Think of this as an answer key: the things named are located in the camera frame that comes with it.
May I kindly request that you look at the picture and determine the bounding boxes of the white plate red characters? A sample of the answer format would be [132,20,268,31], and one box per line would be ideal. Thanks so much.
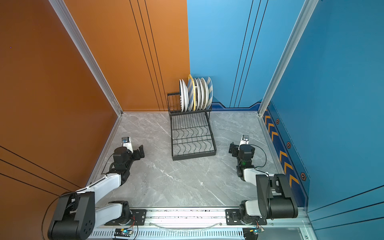
[195,78,200,111]

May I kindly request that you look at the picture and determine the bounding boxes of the right green circuit board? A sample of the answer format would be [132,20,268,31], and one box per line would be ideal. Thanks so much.
[250,226,265,235]

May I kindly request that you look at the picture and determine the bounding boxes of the left green circuit board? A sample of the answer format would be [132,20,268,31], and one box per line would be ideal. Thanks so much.
[113,228,134,239]

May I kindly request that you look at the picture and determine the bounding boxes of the black wire dish rack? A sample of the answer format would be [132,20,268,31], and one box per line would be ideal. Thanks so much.
[168,93,217,161]

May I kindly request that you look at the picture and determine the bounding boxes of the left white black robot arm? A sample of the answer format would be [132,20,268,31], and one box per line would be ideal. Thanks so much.
[47,146,145,240]

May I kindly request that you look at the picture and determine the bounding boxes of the cream plate floral drawing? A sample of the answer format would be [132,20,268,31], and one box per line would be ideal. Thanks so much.
[201,78,209,110]

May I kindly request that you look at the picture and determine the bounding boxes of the white plate green red rim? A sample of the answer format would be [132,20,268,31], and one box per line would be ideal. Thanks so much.
[179,80,185,112]

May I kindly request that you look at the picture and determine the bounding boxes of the white plate orange sunburst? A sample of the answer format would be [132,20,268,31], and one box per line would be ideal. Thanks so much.
[182,80,189,112]

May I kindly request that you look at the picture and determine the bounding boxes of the green circuit board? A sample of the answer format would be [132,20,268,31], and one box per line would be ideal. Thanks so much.
[113,228,134,239]
[250,226,265,235]

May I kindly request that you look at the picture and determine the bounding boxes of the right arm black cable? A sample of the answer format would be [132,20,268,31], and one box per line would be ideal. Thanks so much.
[250,144,268,169]

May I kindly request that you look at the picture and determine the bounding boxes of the yellow woven bamboo tray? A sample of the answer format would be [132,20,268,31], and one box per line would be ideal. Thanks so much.
[188,75,196,111]

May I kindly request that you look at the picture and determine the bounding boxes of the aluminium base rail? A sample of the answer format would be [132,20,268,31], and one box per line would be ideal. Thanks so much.
[53,206,316,240]

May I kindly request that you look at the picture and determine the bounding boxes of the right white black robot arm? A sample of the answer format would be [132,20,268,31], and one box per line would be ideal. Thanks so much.
[229,143,299,225]

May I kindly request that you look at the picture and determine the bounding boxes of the blue white striped plate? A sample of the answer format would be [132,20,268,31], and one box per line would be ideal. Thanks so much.
[206,77,213,109]

